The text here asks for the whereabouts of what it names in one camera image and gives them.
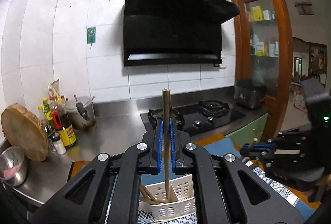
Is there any yellow label soy sauce bottle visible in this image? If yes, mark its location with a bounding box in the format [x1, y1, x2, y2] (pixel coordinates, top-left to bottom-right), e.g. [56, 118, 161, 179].
[50, 97, 76, 148]

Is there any round wooden chopping block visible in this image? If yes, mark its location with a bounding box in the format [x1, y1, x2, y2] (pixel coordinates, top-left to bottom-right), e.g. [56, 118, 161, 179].
[1, 103, 49, 162]

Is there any green drawer cabinet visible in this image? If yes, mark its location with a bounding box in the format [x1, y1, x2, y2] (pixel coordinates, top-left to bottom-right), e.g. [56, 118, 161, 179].
[226, 113, 268, 147]

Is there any white plastic utensil holder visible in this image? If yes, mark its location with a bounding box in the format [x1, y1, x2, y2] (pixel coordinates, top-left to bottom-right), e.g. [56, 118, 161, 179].
[139, 175, 196, 221]

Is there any black range hood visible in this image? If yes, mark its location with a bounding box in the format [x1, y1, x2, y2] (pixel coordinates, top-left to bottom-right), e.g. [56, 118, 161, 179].
[123, 0, 240, 67]

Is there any blue patterned table cloth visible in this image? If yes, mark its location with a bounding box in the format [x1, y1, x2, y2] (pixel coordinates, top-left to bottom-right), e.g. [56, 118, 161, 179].
[108, 136, 319, 224]

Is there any steel pressure cooker pot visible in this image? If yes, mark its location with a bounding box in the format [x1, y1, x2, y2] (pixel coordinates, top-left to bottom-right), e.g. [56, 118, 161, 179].
[65, 95, 96, 131]

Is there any black gas stove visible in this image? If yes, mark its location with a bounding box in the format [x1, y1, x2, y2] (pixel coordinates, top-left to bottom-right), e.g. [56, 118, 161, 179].
[140, 99, 246, 137]

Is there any wooden glass door cabinet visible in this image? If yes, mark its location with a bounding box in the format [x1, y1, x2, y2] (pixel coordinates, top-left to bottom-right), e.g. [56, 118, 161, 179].
[232, 0, 293, 141]

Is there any steel bowl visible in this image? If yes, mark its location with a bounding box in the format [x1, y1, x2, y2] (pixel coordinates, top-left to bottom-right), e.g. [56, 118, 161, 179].
[1, 146, 28, 187]

